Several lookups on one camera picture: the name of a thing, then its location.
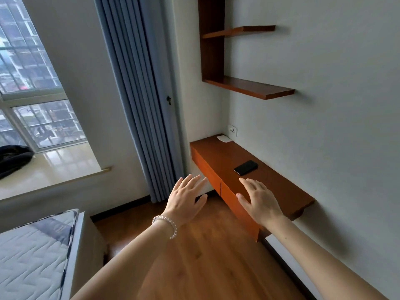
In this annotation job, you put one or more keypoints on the person's right thumb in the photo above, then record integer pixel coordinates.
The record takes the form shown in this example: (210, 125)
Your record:
(243, 199)

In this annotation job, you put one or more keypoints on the person's left middle finger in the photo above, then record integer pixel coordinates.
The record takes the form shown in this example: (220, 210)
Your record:
(193, 183)

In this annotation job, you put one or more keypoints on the person's left forearm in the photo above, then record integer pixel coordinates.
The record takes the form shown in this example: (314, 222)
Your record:
(131, 262)

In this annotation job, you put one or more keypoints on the black bag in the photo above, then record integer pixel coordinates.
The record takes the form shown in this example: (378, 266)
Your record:
(14, 159)

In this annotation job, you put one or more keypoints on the person's right forearm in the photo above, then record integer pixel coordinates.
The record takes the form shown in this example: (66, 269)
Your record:
(315, 262)

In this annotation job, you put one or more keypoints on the person's right little finger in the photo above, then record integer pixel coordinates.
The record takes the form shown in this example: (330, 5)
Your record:
(265, 192)

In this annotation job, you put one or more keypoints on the white framed window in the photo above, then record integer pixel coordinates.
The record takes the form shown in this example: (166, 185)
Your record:
(31, 90)

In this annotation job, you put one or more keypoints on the black smartphone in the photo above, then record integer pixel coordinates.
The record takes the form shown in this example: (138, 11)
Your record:
(246, 167)

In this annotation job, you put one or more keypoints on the blue grey curtain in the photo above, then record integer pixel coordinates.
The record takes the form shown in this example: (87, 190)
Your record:
(143, 99)

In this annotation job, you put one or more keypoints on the person's left hand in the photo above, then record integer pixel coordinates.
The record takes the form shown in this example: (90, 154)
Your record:
(179, 204)

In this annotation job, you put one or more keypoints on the beige stone window sill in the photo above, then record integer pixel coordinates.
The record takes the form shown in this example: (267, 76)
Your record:
(59, 168)

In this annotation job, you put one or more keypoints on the person's right middle finger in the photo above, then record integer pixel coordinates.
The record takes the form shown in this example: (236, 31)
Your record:
(253, 186)

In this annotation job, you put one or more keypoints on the brown floating wooden desk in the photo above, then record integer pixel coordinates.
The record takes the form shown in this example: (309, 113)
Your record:
(275, 190)

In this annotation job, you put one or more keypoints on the brown wooden wall shelf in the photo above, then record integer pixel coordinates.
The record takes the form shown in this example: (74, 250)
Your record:
(214, 46)

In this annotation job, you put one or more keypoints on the white paper slip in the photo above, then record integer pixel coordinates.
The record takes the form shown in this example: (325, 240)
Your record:
(224, 138)

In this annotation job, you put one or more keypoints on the white wall socket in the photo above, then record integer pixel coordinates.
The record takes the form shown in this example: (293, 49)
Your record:
(232, 130)

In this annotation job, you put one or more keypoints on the person's left thumb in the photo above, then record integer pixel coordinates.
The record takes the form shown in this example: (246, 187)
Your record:
(202, 201)

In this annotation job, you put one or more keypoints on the white quilted mattress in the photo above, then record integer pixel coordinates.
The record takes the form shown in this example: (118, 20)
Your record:
(28, 256)

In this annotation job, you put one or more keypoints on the dark metal curtain hook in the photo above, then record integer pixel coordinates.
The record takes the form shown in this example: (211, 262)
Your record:
(168, 100)

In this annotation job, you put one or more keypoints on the white bed frame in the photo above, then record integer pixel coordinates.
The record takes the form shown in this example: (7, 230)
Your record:
(87, 246)

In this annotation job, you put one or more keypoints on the person's left little finger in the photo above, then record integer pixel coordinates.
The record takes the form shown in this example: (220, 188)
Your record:
(177, 185)

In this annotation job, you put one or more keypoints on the person's right hand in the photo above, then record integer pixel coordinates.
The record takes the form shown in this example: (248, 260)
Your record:
(264, 206)

